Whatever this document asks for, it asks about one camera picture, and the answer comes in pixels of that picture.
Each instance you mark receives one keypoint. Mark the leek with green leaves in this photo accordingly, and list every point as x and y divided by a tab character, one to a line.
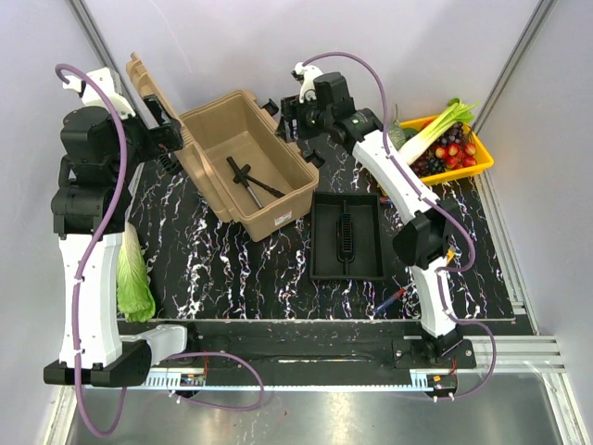
456	112

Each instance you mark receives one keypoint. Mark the green melon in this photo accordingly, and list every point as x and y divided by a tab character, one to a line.
397	135

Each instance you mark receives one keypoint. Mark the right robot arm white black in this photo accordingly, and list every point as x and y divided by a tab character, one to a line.
324	106

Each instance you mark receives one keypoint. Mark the black rubber mallet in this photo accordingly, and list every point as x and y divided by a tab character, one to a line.
273	191

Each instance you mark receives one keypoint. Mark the blue red screwdriver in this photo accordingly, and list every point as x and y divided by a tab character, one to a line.
387	303

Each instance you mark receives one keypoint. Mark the red yellow cherry cluster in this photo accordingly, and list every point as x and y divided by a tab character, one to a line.
455	156

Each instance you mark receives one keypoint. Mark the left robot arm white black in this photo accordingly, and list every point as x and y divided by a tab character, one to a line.
105	142

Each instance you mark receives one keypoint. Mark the dark grape bunch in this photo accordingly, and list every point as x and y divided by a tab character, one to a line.
426	165

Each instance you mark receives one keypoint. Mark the claw hammer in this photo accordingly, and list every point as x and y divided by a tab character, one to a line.
241	178

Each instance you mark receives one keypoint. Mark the black marble pattern mat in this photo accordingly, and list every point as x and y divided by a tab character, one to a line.
201	268

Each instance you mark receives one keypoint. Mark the avocado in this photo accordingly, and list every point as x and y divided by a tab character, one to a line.
410	132

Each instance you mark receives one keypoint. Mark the yellow plastic tray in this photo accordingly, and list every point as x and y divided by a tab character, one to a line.
484	162

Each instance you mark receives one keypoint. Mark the tan plastic tool box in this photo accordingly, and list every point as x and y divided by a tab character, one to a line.
235	125

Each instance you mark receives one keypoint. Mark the napa cabbage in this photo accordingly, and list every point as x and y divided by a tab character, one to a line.
134	298

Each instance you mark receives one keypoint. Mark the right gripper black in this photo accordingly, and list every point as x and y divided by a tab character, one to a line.
290	111

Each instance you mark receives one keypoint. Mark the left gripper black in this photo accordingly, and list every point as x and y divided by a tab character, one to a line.
168	133

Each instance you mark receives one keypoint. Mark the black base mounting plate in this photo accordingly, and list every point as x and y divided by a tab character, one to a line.
304	374

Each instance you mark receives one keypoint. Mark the black tool box tray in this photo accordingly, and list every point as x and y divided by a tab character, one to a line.
346	237

